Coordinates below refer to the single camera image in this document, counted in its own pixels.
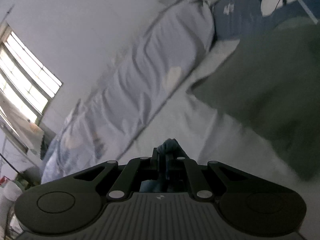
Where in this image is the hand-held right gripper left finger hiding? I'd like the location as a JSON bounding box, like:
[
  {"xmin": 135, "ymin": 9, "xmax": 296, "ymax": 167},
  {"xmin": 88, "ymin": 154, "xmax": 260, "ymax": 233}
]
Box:
[{"xmin": 72, "ymin": 147, "xmax": 163, "ymax": 202}]

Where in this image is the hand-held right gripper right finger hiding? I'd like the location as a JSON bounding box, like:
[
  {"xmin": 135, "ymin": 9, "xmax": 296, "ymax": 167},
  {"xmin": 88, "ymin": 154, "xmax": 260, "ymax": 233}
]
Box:
[{"xmin": 164, "ymin": 152, "xmax": 248, "ymax": 202}]

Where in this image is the dark blue garment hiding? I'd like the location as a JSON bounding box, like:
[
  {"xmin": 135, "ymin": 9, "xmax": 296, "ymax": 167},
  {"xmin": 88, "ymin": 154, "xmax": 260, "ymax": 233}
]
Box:
[{"xmin": 140, "ymin": 138, "xmax": 187, "ymax": 193}]

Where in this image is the light blue printed duvet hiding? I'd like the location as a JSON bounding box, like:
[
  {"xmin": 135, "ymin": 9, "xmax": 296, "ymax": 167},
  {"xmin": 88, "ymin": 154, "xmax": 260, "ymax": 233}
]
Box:
[{"xmin": 40, "ymin": 0, "xmax": 217, "ymax": 184}]

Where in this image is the dark green garment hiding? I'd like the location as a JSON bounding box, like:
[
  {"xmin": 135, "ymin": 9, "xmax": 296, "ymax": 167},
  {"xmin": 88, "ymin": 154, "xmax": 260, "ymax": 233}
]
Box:
[{"xmin": 191, "ymin": 17, "xmax": 320, "ymax": 182}]

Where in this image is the white rolled bedding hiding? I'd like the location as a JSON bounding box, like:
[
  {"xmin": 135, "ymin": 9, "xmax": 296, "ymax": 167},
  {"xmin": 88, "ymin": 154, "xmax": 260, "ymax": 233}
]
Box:
[{"xmin": 0, "ymin": 181, "xmax": 23, "ymax": 230}]

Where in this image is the beige printed curtain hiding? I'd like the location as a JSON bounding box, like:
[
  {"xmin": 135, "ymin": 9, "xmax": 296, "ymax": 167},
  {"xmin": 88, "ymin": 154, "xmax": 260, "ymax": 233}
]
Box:
[{"xmin": 0, "ymin": 90, "xmax": 44, "ymax": 155}]

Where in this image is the barred window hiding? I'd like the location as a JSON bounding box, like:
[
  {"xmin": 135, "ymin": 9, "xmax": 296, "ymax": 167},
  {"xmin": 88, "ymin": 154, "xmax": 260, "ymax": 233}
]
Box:
[{"xmin": 0, "ymin": 21, "xmax": 63, "ymax": 153}]

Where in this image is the blue paw print pillow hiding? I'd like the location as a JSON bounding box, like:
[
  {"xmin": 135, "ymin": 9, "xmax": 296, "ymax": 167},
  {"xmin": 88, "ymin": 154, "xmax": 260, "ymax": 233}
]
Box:
[{"xmin": 214, "ymin": 0, "xmax": 320, "ymax": 42}]

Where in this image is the dark printed cloth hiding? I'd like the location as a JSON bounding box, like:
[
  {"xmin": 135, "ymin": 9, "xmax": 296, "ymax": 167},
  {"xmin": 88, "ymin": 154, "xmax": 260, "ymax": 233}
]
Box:
[{"xmin": 251, "ymin": 0, "xmax": 320, "ymax": 22}]

